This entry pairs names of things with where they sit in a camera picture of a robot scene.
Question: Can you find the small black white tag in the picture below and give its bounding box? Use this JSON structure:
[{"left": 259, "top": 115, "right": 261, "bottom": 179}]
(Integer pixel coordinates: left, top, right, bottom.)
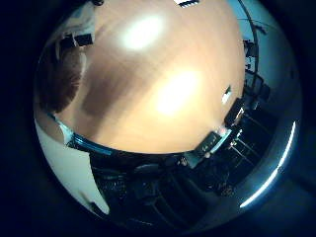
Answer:
[{"left": 221, "top": 84, "right": 233, "bottom": 106}]

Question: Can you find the white paper sheet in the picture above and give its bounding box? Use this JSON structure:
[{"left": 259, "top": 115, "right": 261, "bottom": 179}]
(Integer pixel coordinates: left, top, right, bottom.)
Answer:
[{"left": 173, "top": 0, "right": 200, "bottom": 9}]

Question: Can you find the black box device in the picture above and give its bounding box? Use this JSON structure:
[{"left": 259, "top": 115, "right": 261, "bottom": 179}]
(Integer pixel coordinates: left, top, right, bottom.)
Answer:
[{"left": 223, "top": 97, "right": 247, "bottom": 128}]

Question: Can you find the dark office chair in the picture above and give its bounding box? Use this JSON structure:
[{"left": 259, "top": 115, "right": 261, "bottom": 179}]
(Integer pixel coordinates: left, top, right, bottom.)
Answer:
[{"left": 132, "top": 163, "right": 167, "bottom": 200}]

